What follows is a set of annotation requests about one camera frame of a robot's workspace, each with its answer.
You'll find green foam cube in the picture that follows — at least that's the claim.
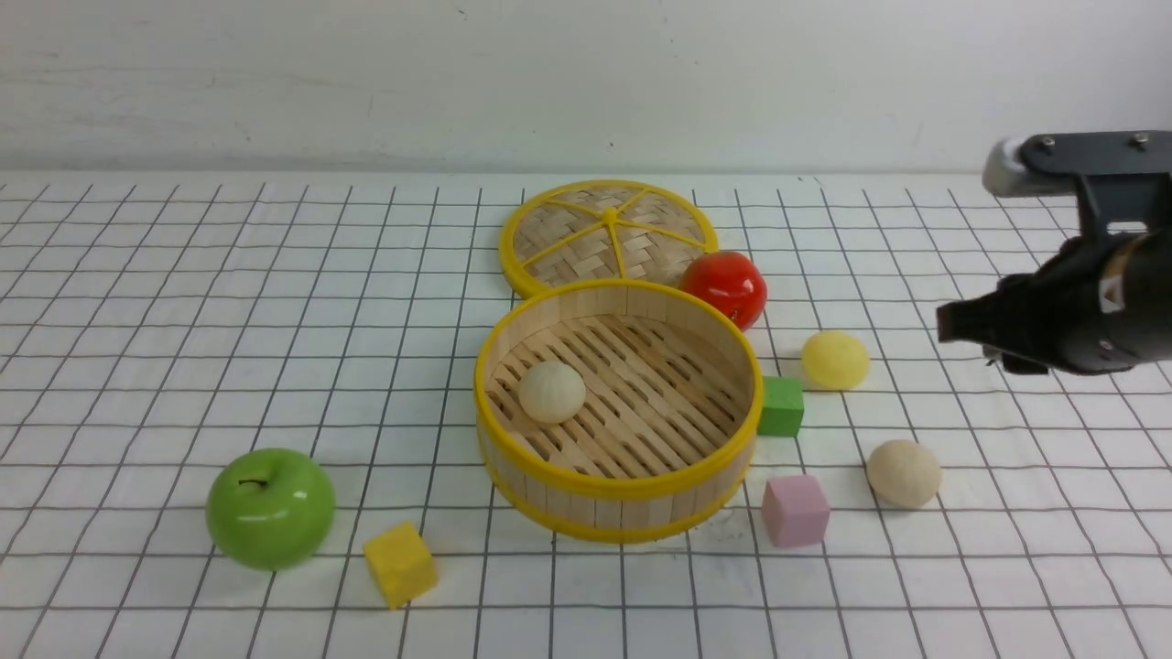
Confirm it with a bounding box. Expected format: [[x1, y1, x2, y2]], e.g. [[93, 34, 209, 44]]
[[757, 376, 805, 439]]

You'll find yellow foam cube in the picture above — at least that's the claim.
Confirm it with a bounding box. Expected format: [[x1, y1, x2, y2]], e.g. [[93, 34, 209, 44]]
[[363, 521, 440, 610]]

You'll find woven bamboo steamer lid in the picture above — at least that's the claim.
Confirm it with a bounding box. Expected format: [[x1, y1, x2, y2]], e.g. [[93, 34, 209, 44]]
[[498, 179, 720, 297]]

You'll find bamboo steamer tray yellow rim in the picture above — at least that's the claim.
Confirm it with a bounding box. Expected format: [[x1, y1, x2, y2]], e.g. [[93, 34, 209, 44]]
[[473, 279, 765, 544]]

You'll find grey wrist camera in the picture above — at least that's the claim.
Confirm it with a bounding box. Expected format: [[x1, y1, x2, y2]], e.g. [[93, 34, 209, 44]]
[[981, 130, 1171, 242]]

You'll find green apple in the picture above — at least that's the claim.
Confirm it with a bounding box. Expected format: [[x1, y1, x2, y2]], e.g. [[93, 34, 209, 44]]
[[205, 447, 336, 572]]

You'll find pink foam cube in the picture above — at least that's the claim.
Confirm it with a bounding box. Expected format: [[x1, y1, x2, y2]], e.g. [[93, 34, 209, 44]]
[[761, 474, 831, 549]]

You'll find yellow bun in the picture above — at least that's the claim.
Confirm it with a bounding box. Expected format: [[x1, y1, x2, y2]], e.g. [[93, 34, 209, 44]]
[[800, 330, 871, 390]]

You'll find red tomato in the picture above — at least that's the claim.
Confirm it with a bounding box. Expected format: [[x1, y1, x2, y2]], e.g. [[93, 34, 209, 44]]
[[677, 251, 766, 332]]

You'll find beige bun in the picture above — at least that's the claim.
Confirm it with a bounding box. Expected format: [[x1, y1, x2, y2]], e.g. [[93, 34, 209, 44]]
[[516, 362, 587, 424], [865, 439, 942, 510]]

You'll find white grid tablecloth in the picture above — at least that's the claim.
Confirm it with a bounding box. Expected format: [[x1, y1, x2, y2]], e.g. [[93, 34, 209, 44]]
[[1, 172, 1171, 658]]

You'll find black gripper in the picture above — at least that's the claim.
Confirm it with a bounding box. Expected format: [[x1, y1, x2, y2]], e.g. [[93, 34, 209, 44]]
[[935, 231, 1168, 376]]

